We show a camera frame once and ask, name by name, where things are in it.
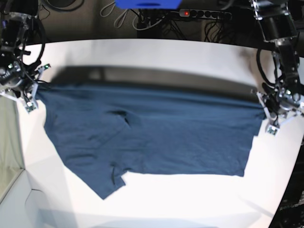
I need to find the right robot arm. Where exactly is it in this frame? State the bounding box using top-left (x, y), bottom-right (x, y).
top-left (0, 12), bottom-right (50, 112)

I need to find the white bin at left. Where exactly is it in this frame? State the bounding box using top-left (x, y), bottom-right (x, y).
top-left (0, 90), bottom-right (48, 228)

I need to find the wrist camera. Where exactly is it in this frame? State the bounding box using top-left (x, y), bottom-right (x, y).
top-left (266, 124), bottom-right (280, 136)
top-left (24, 100), bottom-right (38, 113)

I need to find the black power strip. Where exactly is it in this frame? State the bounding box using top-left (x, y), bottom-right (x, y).
top-left (179, 9), bottom-right (232, 20)

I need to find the white cable loop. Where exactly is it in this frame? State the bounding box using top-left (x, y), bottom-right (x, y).
top-left (99, 2), bottom-right (130, 28)

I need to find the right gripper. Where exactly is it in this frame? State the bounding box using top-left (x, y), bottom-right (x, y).
top-left (0, 63), bottom-right (51, 106)

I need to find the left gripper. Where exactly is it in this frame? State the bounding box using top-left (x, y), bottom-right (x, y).
top-left (251, 89), bottom-right (304, 130)

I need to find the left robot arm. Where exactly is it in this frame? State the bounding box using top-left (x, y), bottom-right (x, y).
top-left (247, 0), bottom-right (304, 135)

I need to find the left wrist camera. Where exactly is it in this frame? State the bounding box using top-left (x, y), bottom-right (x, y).
top-left (266, 124), bottom-right (280, 136)

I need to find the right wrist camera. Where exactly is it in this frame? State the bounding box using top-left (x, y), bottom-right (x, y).
top-left (24, 100), bottom-right (38, 113)

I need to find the blue plastic box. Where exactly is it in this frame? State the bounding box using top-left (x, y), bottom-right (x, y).
top-left (115, 0), bottom-right (182, 10)

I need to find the dark blue t-shirt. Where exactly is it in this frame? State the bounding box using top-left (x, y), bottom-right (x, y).
top-left (37, 85), bottom-right (265, 199)

